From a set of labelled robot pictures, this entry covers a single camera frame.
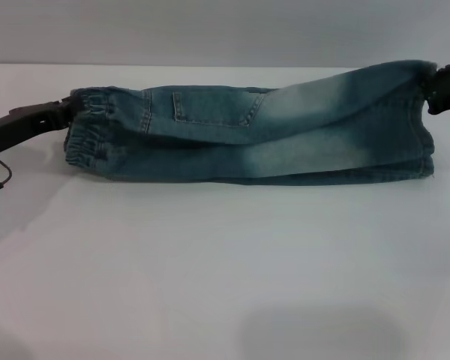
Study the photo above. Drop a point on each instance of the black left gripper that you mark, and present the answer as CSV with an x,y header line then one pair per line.
x,y
13,127

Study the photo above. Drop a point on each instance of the blue denim shorts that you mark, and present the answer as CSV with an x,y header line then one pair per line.
x,y
247,150

